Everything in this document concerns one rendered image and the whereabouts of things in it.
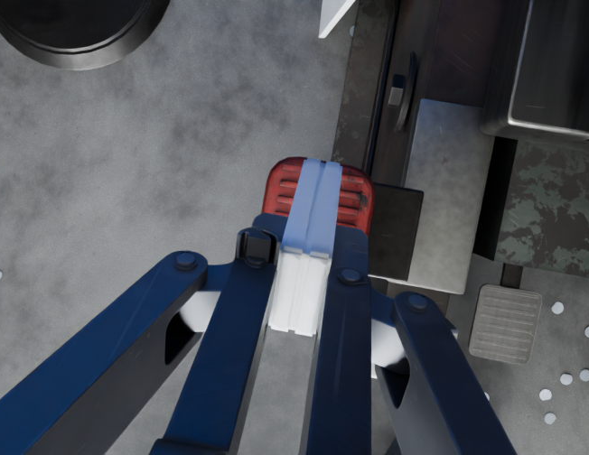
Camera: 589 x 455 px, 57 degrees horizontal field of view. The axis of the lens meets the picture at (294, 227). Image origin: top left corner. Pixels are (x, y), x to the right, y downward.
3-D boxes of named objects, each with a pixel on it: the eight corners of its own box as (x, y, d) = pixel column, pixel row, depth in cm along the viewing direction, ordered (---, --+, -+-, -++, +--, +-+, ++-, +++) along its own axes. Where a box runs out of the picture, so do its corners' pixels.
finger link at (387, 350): (322, 315, 14) (436, 337, 14) (333, 222, 18) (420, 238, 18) (313, 358, 15) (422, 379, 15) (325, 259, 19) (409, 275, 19)
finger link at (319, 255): (305, 253, 15) (332, 257, 15) (323, 159, 21) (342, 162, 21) (291, 335, 17) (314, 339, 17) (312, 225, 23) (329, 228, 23)
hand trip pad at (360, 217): (350, 276, 37) (358, 297, 30) (264, 261, 37) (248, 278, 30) (369, 174, 37) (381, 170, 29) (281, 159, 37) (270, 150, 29)
